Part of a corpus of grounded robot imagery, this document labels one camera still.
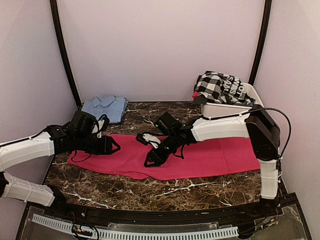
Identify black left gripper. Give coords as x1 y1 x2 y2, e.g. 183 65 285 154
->
75 133 120 155

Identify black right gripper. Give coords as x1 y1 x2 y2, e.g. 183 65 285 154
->
144 132 180 166

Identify pink trousers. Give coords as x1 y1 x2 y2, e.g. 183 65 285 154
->
67 134 260 181

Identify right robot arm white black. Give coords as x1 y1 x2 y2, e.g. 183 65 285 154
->
136 104 286 217

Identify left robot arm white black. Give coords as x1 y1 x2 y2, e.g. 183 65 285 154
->
0 125 121 218

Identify white plastic laundry bin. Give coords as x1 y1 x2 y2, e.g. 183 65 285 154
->
201 83 264 118

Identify folded light blue shirt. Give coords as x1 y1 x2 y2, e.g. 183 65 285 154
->
81 95 129 124

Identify black white checkered shirt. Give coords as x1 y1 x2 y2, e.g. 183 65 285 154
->
192 71 223 104

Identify black shirt white lettering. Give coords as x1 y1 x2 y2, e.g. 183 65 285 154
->
220 74 256 107

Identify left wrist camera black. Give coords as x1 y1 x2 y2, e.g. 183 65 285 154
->
70 110 98 136

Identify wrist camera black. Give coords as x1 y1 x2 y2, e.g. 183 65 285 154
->
154 112 183 136
70 110 98 136

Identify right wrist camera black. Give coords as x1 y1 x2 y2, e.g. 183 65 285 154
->
154 112 183 136

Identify black curved front rail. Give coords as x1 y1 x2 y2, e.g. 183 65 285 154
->
43 202 277 226

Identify white slotted cable duct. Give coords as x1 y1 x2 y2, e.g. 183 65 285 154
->
31 214 239 240

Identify left black corner post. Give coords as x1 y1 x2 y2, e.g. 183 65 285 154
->
49 0 82 107

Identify black corner post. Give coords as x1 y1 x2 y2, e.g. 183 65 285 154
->
248 0 272 86
49 0 82 107

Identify right black corner post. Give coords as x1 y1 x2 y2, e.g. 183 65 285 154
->
248 0 272 86

